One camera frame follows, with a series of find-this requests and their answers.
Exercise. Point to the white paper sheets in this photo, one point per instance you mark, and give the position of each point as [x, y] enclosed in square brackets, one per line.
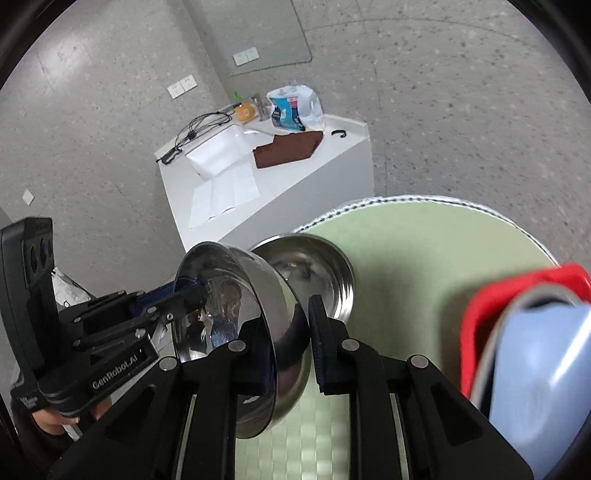
[221, 194]

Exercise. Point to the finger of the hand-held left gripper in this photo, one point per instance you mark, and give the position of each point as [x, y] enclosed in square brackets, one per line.
[147, 299]
[180, 302]

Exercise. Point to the white packet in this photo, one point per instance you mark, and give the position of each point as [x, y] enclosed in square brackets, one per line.
[69, 286]

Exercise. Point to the light blue plastic plate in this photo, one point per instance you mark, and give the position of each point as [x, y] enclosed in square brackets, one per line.
[540, 369]

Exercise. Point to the white printed plastic bag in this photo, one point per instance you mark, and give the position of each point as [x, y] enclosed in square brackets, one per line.
[295, 108]

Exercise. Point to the brown cloth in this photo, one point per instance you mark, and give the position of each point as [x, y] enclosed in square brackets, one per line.
[286, 150]

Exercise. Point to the stainless steel bowl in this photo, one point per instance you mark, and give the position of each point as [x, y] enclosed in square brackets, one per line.
[258, 286]
[323, 272]

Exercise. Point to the white wall socket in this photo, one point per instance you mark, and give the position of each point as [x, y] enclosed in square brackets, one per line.
[182, 86]
[244, 56]

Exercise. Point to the white folded plastic sheet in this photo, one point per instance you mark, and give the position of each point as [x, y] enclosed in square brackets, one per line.
[217, 152]

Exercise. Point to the green round table mat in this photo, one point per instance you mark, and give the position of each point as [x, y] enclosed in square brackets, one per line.
[406, 258]

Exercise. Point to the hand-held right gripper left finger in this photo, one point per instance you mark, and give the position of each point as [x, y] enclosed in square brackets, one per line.
[251, 362]

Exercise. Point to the small white wall plate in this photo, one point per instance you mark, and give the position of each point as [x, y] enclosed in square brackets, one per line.
[28, 197]

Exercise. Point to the red and blue container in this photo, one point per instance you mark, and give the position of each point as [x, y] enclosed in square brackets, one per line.
[475, 318]

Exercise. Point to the person's left hand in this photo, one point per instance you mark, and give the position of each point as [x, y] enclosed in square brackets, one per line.
[46, 422]

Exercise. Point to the orange tape roll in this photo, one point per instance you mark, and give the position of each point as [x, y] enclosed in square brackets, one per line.
[238, 115]

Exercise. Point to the black hook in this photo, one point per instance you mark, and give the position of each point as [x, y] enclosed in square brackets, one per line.
[343, 133]

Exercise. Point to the clear plastic holder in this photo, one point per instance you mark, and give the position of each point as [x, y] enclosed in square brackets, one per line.
[262, 108]

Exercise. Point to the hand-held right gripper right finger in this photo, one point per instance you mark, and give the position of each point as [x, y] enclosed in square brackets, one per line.
[318, 346]

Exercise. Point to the white cabinet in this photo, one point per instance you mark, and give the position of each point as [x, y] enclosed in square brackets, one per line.
[323, 175]

